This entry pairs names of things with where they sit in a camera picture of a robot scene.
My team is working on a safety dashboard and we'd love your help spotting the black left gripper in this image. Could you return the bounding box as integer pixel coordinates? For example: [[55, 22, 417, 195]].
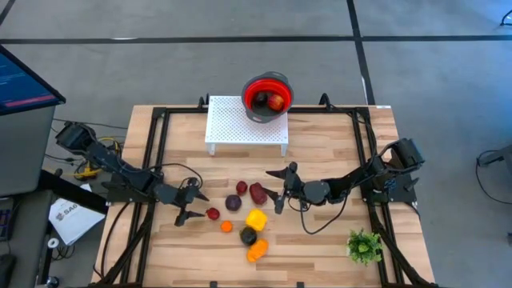
[[174, 186, 210, 228]]

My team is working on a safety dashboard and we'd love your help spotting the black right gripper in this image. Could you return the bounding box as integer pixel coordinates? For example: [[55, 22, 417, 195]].
[[263, 167, 306, 215]]

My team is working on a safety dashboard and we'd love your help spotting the dark red oblong fruit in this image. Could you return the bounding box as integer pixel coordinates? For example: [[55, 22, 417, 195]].
[[249, 182, 269, 206]]

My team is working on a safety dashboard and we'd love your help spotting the yellow bell pepper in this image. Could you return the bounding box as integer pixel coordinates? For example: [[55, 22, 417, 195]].
[[245, 208, 269, 233]]

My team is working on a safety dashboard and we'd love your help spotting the purple plum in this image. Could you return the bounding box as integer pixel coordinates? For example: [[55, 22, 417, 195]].
[[224, 194, 243, 212]]

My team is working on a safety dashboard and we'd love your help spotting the dark green avocado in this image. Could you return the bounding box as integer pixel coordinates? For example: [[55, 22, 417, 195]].
[[239, 226, 258, 247]]

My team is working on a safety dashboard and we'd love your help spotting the orange bell pepper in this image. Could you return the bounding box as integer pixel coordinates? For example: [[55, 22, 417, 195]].
[[246, 238, 270, 264]]

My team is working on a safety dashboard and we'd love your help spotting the red yellow apple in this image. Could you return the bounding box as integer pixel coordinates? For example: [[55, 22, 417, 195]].
[[266, 94, 286, 113]]

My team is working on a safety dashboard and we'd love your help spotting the red collapsible bowl grey rim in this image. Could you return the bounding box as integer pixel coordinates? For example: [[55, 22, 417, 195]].
[[241, 70, 295, 124]]

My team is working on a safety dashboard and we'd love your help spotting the green artificial plant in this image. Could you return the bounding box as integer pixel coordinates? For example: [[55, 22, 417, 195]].
[[346, 228, 384, 266]]

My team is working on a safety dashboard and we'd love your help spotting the white paper booklet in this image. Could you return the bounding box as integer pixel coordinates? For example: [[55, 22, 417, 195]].
[[48, 183, 107, 246]]

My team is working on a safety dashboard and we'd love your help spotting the black desk bar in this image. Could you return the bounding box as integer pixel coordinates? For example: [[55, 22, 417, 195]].
[[38, 170, 109, 215]]

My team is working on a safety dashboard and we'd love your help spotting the blue screen monitor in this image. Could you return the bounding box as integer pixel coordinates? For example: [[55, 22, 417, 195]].
[[0, 43, 67, 117]]

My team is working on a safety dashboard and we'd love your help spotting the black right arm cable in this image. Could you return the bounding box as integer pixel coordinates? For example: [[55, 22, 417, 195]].
[[298, 175, 361, 236]]

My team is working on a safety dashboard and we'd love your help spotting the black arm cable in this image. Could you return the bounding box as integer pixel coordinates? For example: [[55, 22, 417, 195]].
[[139, 162, 204, 189], [298, 175, 361, 236]]

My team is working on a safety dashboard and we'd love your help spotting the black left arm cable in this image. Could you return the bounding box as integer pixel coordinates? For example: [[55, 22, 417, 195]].
[[139, 162, 204, 189]]

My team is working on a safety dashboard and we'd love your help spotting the black metal table frame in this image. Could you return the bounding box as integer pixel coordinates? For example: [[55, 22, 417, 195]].
[[95, 94, 441, 288]]

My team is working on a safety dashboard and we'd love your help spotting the yellow cable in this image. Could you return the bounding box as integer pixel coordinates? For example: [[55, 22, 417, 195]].
[[74, 138, 121, 181]]

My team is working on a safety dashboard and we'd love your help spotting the black floor cable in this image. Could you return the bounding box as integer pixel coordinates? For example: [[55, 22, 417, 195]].
[[474, 150, 512, 206]]

